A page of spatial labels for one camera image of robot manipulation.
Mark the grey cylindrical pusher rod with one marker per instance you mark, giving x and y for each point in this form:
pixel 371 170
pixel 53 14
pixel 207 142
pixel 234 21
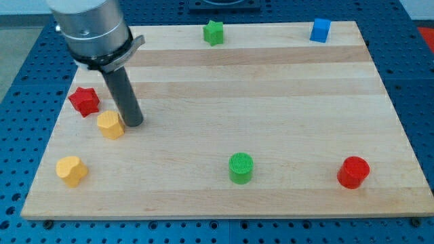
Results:
pixel 121 90

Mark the yellow hexagon block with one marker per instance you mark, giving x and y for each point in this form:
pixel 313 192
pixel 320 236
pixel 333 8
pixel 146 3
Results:
pixel 110 124

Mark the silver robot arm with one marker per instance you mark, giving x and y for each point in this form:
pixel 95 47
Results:
pixel 98 38

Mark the yellow heart block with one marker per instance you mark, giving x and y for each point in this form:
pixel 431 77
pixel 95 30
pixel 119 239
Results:
pixel 71 170

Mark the red star block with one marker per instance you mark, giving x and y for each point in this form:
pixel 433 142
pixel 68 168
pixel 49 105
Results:
pixel 85 101

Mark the green star block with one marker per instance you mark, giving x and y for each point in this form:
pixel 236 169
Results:
pixel 213 33

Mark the green cylinder block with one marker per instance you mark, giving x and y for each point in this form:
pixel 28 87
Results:
pixel 241 166

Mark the wooden board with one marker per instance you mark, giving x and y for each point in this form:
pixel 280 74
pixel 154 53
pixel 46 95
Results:
pixel 299 108

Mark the blue cube block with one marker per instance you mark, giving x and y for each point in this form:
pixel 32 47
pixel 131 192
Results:
pixel 320 30

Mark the red cylinder block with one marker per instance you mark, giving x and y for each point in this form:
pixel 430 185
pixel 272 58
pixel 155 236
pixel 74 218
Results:
pixel 353 172

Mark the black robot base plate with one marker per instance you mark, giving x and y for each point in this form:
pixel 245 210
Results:
pixel 217 5

